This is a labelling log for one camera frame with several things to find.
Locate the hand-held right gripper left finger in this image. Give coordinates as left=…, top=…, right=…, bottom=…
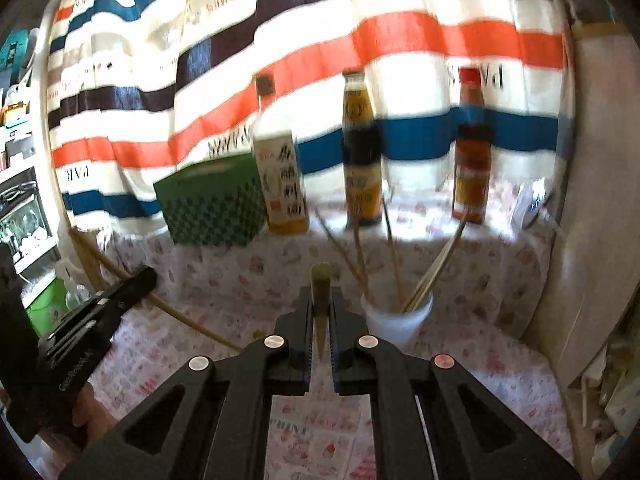
left=60, top=285, right=317, bottom=480

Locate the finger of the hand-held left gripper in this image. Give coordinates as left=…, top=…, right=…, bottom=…
left=87, top=266, right=158, bottom=311

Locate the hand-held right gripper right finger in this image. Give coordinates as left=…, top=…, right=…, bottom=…
left=325, top=285, right=583, bottom=480

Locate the gold spoon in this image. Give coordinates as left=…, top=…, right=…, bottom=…
left=309, top=261, right=332, bottom=361

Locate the translucent plastic cup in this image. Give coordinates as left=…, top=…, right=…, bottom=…
left=361, top=287, right=435, bottom=353

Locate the person's left hand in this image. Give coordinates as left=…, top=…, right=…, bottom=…
left=72, top=385, right=121, bottom=456

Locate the green plastic bin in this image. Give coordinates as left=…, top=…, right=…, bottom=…
left=25, top=277, right=71, bottom=338

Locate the clear spray bottle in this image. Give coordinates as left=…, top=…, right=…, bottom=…
left=55, top=260, right=93, bottom=311

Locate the curved wooden rod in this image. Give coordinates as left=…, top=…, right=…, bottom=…
left=42, top=0, right=246, bottom=356

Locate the green checkered box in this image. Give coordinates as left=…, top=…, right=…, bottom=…
left=152, top=154, right=266, bottom=247

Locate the white storage shelf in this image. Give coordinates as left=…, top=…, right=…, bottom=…
left=0, top=25, right=61, bottom=281

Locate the printed tablecloth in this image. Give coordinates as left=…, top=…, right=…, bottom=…
left=30, top=185, right=576, bottom=480

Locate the clear cooking wine bottle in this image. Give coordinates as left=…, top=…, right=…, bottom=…
left=251, top=74, right=311, bottom=235

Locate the dark soy sauce bottle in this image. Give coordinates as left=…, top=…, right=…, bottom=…
left=341, top=69, right=383, bottom=227

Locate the red-capped sauce bottle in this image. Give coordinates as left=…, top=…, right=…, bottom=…
left=451, top=67, right=493, bottom=225

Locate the white power adapter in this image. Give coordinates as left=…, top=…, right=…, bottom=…
left=515, top=180, right=556, bottom=231

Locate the striped curtain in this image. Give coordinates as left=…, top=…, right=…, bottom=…
left=45, top=0, right=576, bottom=241

